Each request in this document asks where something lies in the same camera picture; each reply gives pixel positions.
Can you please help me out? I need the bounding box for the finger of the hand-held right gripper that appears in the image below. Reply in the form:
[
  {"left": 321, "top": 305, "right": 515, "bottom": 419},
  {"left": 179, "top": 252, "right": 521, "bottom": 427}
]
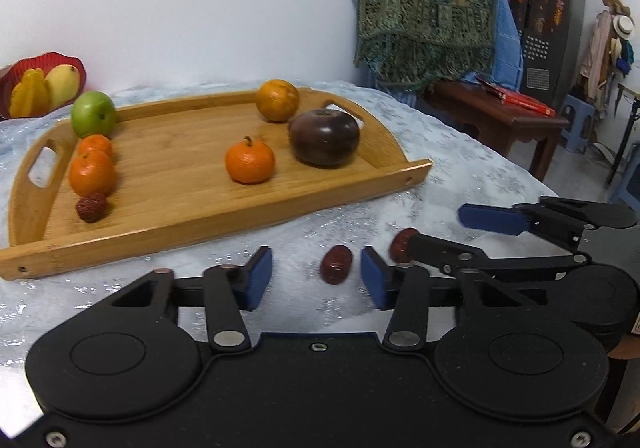
[
  {"left": 458, "top": 196, "right": 594, "bottom": 249},
  {"left": 407, "top": 234, "right": 592, "bottom": 279}
]

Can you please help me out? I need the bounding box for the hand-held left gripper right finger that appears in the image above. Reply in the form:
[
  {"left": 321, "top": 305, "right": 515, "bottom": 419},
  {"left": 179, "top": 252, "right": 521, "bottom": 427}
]
[{"left": 360, "top": 246, "right": 521, "bottom": 354}]

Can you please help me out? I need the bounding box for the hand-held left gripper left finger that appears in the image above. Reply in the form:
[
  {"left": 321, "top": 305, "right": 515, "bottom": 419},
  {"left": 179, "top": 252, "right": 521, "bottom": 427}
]
[{"left": 111, "top": 246, "right": 274, "bottom": 355}]

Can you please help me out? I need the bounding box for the red date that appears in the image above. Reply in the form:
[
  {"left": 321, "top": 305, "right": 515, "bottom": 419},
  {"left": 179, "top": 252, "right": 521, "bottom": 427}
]
[
  {"left": 76, "top": 193, "right": 108, "bottom": 223},
  {"left": 389, "top": 228, "right": 420, "bottom": 265},
  {"left": 320, "top": 244, "right": 353, "bottom": 285}
]

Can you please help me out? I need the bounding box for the wooden serving tray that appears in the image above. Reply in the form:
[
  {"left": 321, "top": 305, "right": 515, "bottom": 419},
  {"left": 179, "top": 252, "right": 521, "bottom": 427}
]
[{"left": 0, "top": 86, "right": 433, "bottom": 281}]

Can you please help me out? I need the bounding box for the orange tangerine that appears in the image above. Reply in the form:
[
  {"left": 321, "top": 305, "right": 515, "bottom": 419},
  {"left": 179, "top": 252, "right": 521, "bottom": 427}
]
[
  {"left": 68, "top": 149, "right": 117, "bottom": 197},
  {"left": 77, "top": 134, "right": 115, "bottom": 161},
  {"left": 225, "top": 136, "right": 276, "bottom": 185}
]

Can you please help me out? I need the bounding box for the dark purple round fruit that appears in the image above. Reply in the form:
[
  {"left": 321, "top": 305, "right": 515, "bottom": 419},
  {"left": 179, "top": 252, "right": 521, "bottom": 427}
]
[{"left": 288, "top": 109, "right": 361, "bottom": 167}]

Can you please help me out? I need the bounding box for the wooden side table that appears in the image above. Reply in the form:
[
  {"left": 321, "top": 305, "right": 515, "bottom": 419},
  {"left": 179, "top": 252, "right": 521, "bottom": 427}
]
[{"left": 425, "top": 80, "right": 571, "bottom": 182}]

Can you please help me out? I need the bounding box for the red book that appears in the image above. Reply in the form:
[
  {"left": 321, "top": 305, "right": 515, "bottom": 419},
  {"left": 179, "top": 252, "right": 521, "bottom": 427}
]
[{"left": 475, "top": 74, "right": 557, "bottom": 117}]

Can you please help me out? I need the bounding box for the blue plastic stool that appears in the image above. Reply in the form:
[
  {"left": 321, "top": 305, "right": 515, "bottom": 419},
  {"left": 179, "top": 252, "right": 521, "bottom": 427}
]
[{"left": 557, "top": 94, "right": 596, "bottom": 155}]

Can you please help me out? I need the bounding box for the dull orange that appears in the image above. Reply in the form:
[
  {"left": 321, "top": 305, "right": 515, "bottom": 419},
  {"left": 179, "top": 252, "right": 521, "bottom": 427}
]
[{"left": 256, "top": 79, "right": 301, "bottom": 123}]

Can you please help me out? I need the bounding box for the folding table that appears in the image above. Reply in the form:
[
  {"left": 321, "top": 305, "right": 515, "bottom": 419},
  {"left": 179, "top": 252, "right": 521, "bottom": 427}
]
[{"left": 605, "top": 82, "right": 640, "bottom": 186}]

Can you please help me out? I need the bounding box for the black cabinet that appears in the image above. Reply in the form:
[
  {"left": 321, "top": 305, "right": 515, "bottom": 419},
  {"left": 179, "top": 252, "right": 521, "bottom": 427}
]
[{"left": 505, "top": 0, "right": 587, "bottom": 111}]

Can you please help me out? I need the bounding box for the hanging clothes rack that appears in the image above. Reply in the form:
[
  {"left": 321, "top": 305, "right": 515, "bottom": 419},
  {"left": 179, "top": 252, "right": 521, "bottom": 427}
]
[{"left": 580, "top": 0, "right": 636, "bottom": 102}]

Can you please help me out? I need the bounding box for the green patterned cloth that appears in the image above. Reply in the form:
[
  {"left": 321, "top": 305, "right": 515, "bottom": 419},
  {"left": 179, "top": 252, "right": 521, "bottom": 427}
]
[{"left": 354, "top": 0, "right": 501, "bottom": 93}]

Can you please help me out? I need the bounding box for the green apple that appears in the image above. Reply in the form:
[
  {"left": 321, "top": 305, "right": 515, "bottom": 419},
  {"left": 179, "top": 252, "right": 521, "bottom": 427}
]
[{"left": 70, "top": 90, "right": 117, "bottom": 139}]

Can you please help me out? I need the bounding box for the yellow mango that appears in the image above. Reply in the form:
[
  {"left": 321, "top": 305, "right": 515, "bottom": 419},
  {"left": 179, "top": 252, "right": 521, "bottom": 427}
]
[{"left": 45, "top": 64, "right": 81, "bottom": 109}]

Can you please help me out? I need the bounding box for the yellow star fruit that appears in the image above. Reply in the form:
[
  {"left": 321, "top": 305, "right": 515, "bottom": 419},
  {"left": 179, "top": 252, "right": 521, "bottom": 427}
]
[{"left": 9, "top": 68, "right": 51, "bottom": 119}]

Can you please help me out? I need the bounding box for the red fruit basket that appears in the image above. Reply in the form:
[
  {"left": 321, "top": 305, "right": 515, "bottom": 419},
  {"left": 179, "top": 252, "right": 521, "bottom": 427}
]
[{"left": 0, "top": 52, "right": 87, "bottom": 121}]

